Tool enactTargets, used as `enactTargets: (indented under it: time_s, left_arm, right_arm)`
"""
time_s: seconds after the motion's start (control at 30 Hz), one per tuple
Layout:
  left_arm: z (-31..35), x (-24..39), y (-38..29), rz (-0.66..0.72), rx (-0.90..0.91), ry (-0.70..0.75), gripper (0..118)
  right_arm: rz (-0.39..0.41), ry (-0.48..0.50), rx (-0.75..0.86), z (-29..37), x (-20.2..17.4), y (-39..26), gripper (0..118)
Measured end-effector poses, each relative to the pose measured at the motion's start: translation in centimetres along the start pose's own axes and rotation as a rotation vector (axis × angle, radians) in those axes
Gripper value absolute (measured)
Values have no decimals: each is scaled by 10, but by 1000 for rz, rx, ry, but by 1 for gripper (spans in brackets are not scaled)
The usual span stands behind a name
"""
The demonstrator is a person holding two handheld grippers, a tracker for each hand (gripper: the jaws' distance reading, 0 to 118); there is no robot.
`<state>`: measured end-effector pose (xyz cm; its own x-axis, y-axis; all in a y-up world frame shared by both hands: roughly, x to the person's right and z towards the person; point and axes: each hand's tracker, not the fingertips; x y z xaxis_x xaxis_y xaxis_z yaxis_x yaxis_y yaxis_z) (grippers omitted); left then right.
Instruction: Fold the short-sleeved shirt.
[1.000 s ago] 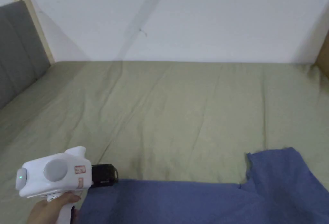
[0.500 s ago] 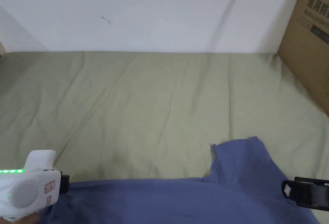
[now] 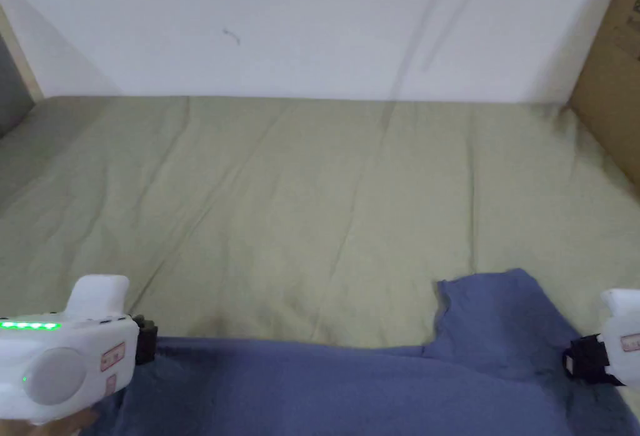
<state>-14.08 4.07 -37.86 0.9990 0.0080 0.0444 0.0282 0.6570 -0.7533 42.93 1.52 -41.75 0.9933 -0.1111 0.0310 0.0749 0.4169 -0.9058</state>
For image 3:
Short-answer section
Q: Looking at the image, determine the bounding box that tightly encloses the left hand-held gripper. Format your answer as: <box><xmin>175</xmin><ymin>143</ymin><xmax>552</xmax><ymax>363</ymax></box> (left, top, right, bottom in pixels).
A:
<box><xmin>0</xmin><ymin>275</ymin><xmax>160</xmax><ymax>426</ymax></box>

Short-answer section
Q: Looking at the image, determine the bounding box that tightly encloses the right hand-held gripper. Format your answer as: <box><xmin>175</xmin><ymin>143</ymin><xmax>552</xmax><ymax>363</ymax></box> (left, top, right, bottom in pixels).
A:
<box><xmin>562</xmin><ymin>288</ymin><xmax>640</xmax><ymax>388</ymax></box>

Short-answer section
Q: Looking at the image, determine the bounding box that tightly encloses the blue shirt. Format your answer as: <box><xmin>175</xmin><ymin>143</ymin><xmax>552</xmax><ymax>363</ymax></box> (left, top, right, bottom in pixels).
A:
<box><xmin>79</xmin><ymin>268</ymin><xmax>640</xmax><ymax>436</ymax></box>

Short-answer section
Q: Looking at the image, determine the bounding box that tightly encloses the person's left hand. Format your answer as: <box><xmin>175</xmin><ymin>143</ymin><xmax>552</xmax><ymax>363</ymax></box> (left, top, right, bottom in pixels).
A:
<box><xmin>9</xmin><ymin>407</ymin><xmax>100</xmax><ymax>436</ymax></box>

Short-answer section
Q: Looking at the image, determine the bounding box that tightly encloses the brown cardboard carton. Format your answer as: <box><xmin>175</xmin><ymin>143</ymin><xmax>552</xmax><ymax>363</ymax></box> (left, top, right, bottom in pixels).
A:
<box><xmin>564</xmin><ymin>0</ymin><xmax>640</xmax><ymax>191</ymax></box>

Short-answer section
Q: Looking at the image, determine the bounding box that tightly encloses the bed with pale green sheet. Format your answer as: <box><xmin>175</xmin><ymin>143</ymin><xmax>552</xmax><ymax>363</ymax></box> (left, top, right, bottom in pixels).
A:
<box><xmin>0</xmin><ymin>95</ymin><xmax>640</xmax><ymax>436</ymax></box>

